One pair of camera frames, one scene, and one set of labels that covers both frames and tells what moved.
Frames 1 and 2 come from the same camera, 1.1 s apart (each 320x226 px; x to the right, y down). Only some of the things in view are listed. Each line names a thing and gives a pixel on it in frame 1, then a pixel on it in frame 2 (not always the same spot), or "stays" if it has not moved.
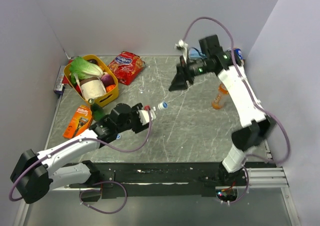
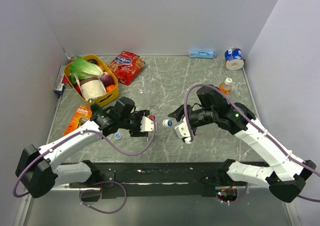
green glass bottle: [98, 111] stays
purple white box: [58, 87] stays
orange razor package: [80, 121] stays
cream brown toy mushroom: [92, 88] stays
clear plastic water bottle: [158, 107] → [160, 123]
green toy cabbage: [80, 69] stays
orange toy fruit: [108, 88] stays
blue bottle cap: [165, 105] → [168, 123]
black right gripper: [179, 82] → [178, 113]
